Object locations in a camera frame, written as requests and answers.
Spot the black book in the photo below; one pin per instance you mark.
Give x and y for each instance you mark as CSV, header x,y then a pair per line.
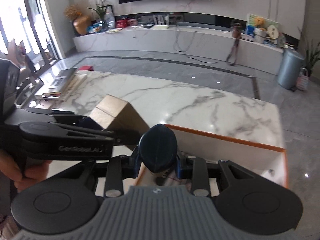
x,y
62,78

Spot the gold vase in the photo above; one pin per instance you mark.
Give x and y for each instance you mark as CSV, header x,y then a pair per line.
x,y
82,25

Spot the picture board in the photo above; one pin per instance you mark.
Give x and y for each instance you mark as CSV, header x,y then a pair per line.
x,y
252,25

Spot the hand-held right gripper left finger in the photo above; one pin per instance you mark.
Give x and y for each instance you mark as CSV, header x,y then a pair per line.
x,y
136,161

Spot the marble television console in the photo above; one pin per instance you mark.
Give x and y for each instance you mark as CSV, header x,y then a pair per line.
x,y
155,40

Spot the orange cardboard box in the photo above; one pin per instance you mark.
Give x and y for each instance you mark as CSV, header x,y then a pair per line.
x,y
225,155

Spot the papers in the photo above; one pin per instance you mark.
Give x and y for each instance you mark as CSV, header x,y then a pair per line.
x,y
113,30

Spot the beige book pile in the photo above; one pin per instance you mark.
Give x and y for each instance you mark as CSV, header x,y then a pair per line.
x,y
72,90

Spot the red flat box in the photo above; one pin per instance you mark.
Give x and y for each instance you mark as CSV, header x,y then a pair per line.
x,y
86,68

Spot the dark green bottle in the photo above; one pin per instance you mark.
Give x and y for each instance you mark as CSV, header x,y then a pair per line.
x,y
157,150

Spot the long-leaf floor plant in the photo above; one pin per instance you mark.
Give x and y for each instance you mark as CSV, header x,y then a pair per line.
x,y
312,55

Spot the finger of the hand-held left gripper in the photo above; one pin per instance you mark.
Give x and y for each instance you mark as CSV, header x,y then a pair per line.
x,y
125,137
86,123

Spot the woven bag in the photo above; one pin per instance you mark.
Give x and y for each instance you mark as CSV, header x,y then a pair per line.
x,y
303,81

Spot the green plant in glass vase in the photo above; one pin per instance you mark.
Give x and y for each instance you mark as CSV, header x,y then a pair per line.
x,y
101,8

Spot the blue snack bag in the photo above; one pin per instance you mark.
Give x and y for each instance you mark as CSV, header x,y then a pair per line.
x,y
96,28

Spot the white plastic bag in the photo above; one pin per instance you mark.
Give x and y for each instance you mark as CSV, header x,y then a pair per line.
x,y
109,21

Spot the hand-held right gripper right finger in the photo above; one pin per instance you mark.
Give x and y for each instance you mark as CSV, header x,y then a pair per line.
x,y
181,168

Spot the person's left hand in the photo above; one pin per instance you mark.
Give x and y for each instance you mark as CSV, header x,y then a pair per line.
x,y
15,172

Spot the small brown cardboard box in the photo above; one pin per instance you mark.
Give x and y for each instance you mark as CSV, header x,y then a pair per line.
x,y
125,118

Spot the round white fan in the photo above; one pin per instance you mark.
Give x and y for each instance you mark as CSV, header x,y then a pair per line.
x,y
272,32

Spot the blue-grey trash can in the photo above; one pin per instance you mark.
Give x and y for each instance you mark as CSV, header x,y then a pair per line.
x,y
290,68

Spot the white router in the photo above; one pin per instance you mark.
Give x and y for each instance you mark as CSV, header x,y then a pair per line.
x,y
160,26

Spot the dried flowers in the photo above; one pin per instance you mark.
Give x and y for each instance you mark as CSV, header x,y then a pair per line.
x,y
72,12

